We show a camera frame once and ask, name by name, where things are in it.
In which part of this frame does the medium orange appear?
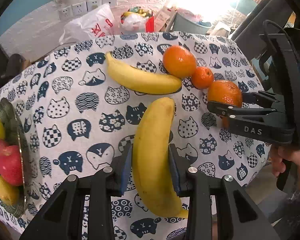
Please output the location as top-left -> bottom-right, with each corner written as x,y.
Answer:
207,80 -> 243,107

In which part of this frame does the small tangerine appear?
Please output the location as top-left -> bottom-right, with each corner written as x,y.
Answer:
222,116 -> 229,129
191,67 -> 214,89

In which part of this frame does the large orange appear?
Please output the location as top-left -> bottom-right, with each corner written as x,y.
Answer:
162,45 -> 197,79

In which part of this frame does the large red apple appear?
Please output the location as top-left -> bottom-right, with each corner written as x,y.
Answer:
0,145 -> 23,186

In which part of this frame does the long yellow banana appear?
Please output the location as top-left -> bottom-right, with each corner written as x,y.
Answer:
105,52 -> 182,95

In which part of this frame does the small yellow banana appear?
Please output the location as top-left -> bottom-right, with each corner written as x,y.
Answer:
132,97 -> 189,219

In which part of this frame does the person right hand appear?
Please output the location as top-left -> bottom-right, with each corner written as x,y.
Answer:
269,144 -> 300,191

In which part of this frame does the grey bin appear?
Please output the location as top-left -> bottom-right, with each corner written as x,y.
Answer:
172,13 -> 212,35

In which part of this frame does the cat pattern tablecloth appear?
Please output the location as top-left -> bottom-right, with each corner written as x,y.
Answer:
0,31 -> 269,233

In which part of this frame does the red white bag of items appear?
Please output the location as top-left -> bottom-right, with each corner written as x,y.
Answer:
120,6 -> 155,34

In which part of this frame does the green glass fruit plate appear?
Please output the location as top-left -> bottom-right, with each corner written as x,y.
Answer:
0,98 -> 29,218

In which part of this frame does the white plastic shopping bag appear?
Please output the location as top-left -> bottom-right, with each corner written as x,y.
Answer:
59,4 -> 115,45

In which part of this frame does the black speaker on box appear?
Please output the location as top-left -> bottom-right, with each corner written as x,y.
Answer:
1,54 -> 29,78

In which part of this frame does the white wall socket strip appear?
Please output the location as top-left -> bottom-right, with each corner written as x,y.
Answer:
58,0 -> 116,21

